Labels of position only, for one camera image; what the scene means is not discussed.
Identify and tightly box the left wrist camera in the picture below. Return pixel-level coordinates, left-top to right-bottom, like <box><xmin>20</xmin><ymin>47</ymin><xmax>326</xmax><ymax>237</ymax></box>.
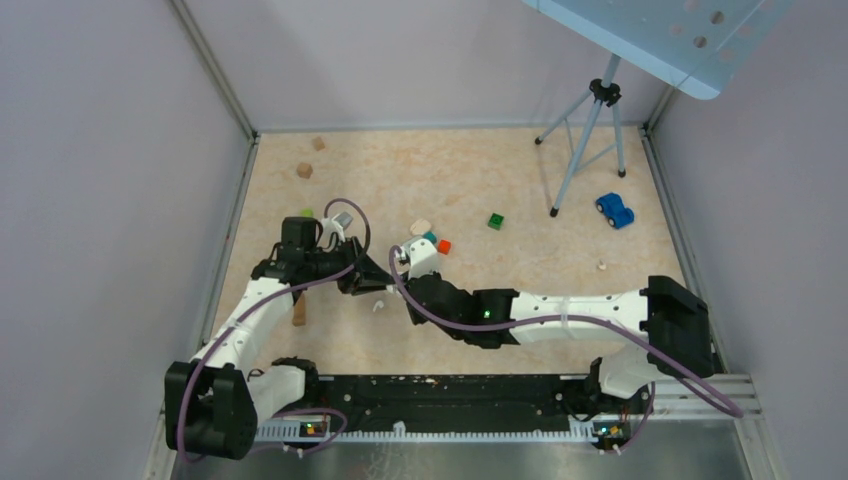
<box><xmin>321</xmin><ymin>211</ymin><xmax>353</xmax><ymax>242</ymax></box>

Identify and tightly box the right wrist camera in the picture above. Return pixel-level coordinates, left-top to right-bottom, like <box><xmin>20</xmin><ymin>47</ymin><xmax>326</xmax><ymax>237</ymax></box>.
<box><xmin>396</xmin><ymin>236</ymin><xmax>440</xmax><ymax>279</ymax></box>

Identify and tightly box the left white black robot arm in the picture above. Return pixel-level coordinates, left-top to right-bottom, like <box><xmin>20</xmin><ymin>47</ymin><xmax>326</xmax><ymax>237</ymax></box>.
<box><xmin>164</xmin><ymin>212</ymin><xmax>393</xmax><ymax>459</ymax></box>

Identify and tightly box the near wooden cube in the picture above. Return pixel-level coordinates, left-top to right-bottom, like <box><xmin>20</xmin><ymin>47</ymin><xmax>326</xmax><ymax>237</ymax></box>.
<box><xmin>296</xmin><ymin>162</ymin><xmax>313</xmax><ymax>179</ymax></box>

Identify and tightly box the wooden arch block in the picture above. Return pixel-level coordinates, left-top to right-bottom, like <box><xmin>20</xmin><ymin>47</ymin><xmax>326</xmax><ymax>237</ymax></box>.
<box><xmin>291</xmin><ymin>294</ymin><xmax>307</xmax><ymax>327</ymax></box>

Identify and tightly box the orange-red small cube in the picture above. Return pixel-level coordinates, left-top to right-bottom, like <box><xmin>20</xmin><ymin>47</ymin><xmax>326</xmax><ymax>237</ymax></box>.
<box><xmin>436</xmin><ymin>240</ymin><xmax>452</xmax><ymax>255</ymax></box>

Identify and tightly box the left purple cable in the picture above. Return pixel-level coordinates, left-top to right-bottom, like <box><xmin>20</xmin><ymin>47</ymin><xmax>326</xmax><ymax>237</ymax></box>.
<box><xmin>176</xmin><ymin>197</ymin><xmax>372</xmax><ymax>465</ymax></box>

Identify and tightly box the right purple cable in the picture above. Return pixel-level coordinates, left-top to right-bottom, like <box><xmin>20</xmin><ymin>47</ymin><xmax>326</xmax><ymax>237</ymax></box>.
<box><xmin>388</xmin><ymin>245</ymin><xmax>745</xmax><ymax>452</ymax></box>

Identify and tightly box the dark green toy brick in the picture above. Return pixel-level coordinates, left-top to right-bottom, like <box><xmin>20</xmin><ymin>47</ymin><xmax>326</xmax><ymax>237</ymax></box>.
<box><xmin>487</xmin><ymin>213</ymin><xmax>505</xmax><ymax>231</ymax></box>

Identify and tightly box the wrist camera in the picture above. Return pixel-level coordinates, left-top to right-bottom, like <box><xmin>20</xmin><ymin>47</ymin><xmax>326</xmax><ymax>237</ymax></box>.
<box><xmin>321</xmin><ymin>211</ymin><xmax>353</xmax><ymax>242</ymax></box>
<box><xmin>396</xmin><ymin>236</ymin><xmax>440</xmax><ymax>279</ymax></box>

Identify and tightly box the beige rounded block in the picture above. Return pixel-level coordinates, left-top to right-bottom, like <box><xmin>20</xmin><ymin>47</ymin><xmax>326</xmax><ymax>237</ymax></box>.
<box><xmin>409</xmin><ymin>218</ymin><xmax>432</xmax><ymax>236</ymax></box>

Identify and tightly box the light blue perforated panel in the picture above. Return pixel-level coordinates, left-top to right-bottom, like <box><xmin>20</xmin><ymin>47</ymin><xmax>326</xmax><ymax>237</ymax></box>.
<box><xmin>526</xmin><ymin>0</ymin><xmax>792</xmax><ymax>100</ymax></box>

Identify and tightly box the blue toy car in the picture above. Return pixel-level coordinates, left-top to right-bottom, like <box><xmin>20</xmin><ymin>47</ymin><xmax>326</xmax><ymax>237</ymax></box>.
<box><xmin>595</xmin><ymin>192</ymin><xmax>635</xmax><ymax>229</ymax></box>

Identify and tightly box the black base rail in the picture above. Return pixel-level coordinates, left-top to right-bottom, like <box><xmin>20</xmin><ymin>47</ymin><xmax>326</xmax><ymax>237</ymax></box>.
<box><xmin>286</xmin><ymin>374</ymin><xmax>649</xmax><ymax>434</ymax></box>

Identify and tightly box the purple cable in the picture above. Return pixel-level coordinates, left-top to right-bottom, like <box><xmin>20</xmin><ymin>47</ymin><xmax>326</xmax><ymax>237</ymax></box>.
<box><xmin>176</xmin><ymin>197</ymin><xmax>372</xmax><ymax>465</ymax></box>
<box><xmin>388</xmin><ymin>245</ymin><xmax>745</xmax><ymax>452</ymax></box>

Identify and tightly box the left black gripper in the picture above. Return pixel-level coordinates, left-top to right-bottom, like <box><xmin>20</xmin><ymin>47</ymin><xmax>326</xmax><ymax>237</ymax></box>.
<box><xmin>305</xmin><ymin>235</ymin><xmax>395</xmax><ymax>295</ymax></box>

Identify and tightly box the grey tripod stand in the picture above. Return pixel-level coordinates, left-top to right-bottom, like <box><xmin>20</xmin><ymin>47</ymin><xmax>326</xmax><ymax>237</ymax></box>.
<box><xmin>534</xmin><ymin>54</ymin><xmax>627</xmax><ymax>218</ymax></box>

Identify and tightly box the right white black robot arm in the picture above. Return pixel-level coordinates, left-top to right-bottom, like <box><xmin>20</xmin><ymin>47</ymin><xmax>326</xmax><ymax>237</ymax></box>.
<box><xmin>398</xmin><ymin>273</ymin><xmax>715</xmax><ymax>412</ymax></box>

